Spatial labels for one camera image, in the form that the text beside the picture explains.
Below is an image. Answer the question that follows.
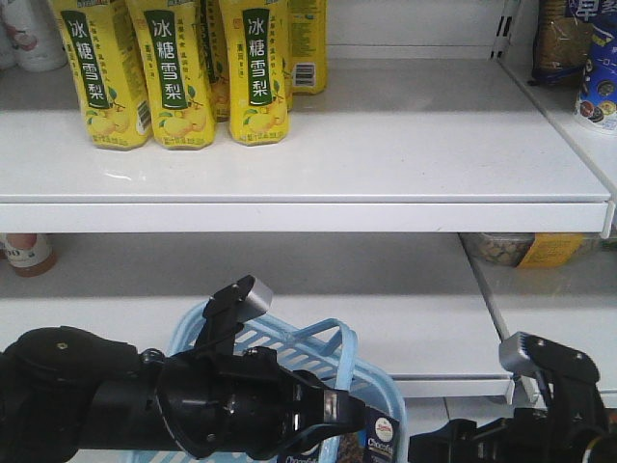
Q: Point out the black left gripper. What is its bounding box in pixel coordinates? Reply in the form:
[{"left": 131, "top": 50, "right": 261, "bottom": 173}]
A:
[{"left": 156, "top": 348, "right": 366, "bottom": 458}]

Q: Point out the light blue plastic basket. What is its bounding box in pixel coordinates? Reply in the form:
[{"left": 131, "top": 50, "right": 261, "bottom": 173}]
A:
[{"left": 119, "top": 302, "right": 408, "bottom": 462}]

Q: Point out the blue Chocofello cookie box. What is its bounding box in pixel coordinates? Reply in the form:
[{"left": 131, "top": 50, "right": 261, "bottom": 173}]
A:
[{"left": 283, "top": 404, "right": 402, "bottom": 463}]

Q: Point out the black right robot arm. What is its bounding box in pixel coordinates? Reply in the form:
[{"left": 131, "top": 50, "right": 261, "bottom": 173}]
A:
[{"left": 407, "top": 331, "right": 616, "bottom": 462}]

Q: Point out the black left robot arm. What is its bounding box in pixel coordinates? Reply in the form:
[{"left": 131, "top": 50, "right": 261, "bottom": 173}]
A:
[{"left": 1, "top": 326, "right": 365, "bottom": 462}]

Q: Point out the white store shelving unit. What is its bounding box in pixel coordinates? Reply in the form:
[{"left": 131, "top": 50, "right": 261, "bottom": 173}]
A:
[{"left": 1, "top": 1, "right": 616, "bottom": 433}]

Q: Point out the clear cookie tub yellow label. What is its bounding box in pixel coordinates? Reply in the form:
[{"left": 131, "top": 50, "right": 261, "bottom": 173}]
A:
[{"left": 460, "top": 232, "right": 601, "bottom": 268}]

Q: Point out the peach drink bottle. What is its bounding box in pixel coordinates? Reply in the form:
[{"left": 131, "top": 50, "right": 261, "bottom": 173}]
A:
[{"left": 2, "top": 233, "right": 57, "bottom": 277}]

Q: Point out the yellow pear drink bottle right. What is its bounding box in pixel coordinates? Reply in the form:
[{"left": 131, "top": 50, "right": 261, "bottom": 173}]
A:
[{"left": 220, "top": 1, "right": 291, "bottom": 146}]

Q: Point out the yellow pear drink bottle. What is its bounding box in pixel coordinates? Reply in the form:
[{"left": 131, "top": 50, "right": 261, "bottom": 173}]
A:
[
  {"left": 127, "top": 0, "right": 216, "bottom": 150},
  {"left": 48, "top": 1, "right": 151, "bottom": 150},
  {"left": 220, "top": 1, "right": 291, "bottom": 146},
  {"left": 289, "top": 0, "right": 328, "bottom": 95}
]

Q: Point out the yellow pear drink bottle rear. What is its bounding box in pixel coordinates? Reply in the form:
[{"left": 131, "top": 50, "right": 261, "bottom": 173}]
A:
[{"left": 289, "top": 0, "right": 328, "bottom": 95}]

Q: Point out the yellow pear drink bottle middle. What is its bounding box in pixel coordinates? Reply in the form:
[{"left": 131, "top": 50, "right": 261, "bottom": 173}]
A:
[{"left": 127, "top": 0, "right": 216, "bottom": 150}]

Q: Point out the blue cookie cup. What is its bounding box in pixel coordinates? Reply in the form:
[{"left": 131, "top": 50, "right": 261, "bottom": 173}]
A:
[{"left": 574, "top": 13, "right": 616, "bottom": 136}]

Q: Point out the yellow pear drink bottle left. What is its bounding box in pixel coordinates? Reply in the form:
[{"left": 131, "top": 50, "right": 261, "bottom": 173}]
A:
[{"left": 48, "top": 1, "right": 151, "bottom": 150}]

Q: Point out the dark snack bag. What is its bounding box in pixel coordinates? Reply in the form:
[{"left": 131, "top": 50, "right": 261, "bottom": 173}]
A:
[{"left": 531, "top": 0, "right": 599, "bottom": 87}]

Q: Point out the white yogurt bottle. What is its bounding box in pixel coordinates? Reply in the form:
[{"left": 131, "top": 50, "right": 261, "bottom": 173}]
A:
[{"left": 1, "top": 0, "right": 67, "bottom": 72}]

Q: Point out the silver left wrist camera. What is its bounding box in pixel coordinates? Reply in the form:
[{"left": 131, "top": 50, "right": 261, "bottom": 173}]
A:
[{"left": 201, "top": 274, "right": 274, "bottom": 321}]

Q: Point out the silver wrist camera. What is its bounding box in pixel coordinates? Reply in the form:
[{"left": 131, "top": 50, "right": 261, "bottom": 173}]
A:
[
  {"left": 498, "top": 331, "right": 536, "bottom": 376},
  {"left": 201, "top": 274, "right": 274, "bottom": 321}
]

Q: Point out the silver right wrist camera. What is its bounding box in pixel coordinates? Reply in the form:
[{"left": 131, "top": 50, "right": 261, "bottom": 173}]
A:
[{"left": 498, "top": 331, "right": 536, "bottom": 376}]

